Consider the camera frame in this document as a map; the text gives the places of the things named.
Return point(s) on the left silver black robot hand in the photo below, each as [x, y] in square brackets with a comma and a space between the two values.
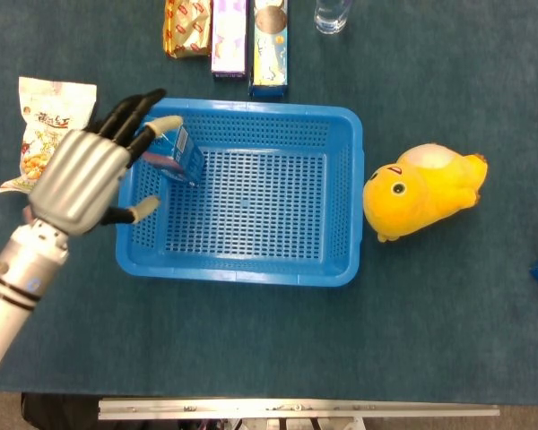
[76, 179]

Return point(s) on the white snack bag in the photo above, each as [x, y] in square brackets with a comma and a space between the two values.
[45, 116]

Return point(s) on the yellow plush toy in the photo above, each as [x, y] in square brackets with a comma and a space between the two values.
[412, 197]

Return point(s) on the yellow red snack packet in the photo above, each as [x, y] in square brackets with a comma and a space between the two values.
[186, 27]

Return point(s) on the purple white cookie box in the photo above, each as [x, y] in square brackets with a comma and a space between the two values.
[228, 40]

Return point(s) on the light blue cookie box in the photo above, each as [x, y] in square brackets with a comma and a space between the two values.
[271, 54]

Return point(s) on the blue plastic perforated basket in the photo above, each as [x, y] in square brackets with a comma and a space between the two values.
[269, 188]

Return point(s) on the clear glass cup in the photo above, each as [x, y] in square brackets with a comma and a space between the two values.
[332, 18]

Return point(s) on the teal felt table cloth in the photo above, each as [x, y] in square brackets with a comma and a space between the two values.
[341, 336]

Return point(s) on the aluminium frame rail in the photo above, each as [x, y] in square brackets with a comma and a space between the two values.
[296, 408]

